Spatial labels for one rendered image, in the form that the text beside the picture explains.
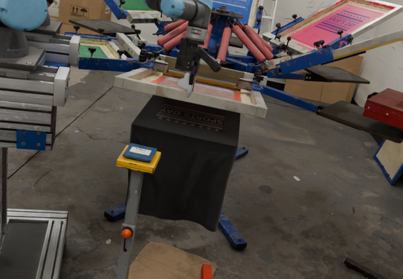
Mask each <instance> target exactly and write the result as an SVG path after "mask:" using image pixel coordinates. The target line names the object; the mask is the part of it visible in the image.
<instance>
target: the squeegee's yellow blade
mask: <svg viewBox="0 0 403 279"><path fill-rule="evenodd" d="M164 74H170V75H174V76H179V77H185V76H184V75H181V74H175V73H170V72H167V73H164ZM196 80H199V81H202V82H207V83H213V84H217V85H222V86H228V87H231V88H236V89H240V88H237V86H233V85H228V84H224V83H218V82H213V81H210V80H204V79H199V78H196Z"/></svg>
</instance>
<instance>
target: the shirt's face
mask: <svg viewBox="0 0 403 279"><path fill-rule="evenodd" d="M163 104H169V105H173V106H179V107H184V108H187V109H193V110H198V111H201V112H207V113H212V114H216V115H221V116H225V118H224V125H223V129H222V132H218V131H213V130H208V129H204V128H199V127H193V126H190V125H185V124H180V123H176V122H171V121H165V120H162V119H157V118H155V117H156V115H157V113H158V112H159V110H160V108H161V107H162V105H163ZM133 124H135V125H140V126H143V127H149V128H154V129H157V130H163V131H168V132H171V133H176V134H182V135H185V136H191V137H196V138H199V139H204V140H210V141H213V142H219V143H224V144H228V145H233V146H236V145H237V133H238V125H239V113H237V112H232V111H228V110H223V109H217V108H214V107H209V106H204V105H200V104H194V103H189V102H186V101H181V100H175V99H171V98H166V97H160V96H157V95H154V96H153V97H152V98H151V100H150V101H149V102H148V104H147V105H146V107H145V108H144V109H143V110H142V112H141V113H140V114H139V116H138V117H137V119H136V120H135V121H134V122H133Z"/></svg>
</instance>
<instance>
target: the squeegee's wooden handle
mask: <svg viewBox="0 0 403 279"><path fill-rule="evenodd" d="M176 59H177V58H174V57H171V56H166V58H165V62H167V63H168V67H167V71H169V70H172V71H178V72H181V73H187V72H188V71H181V70H179V69H175V65H176ZM244 74H245V72H243V71H237V70H232V69H229V68H223V67H222V68H221V69H220V70H219V72H217V73H216V72H214V71H213V70H212V69H211V68H210V66H209V65H208V64H203V63H200V65H199V70H198V72H197V76H201V77H207V78H210V79H215V80H221V81H225V82H230V83H235V84H236V86H238V83H239V78H243V77H244Z"/></svg>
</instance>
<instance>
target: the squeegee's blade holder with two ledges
mask: <svg viewBox="0 0 403 279"><path fill-rule="evenodd" d="M169 72H170V73H175V74H181V75H185V74H186V73H181V72H178V71H172V70H169ZM196 78H199V79H204V80H210V81H213V82H218V83H224V84H228V85H233V86H236V84H235V83H230V82H225V81H221V80H215V79H210V78H207V77H201V76H196Z"/></svg>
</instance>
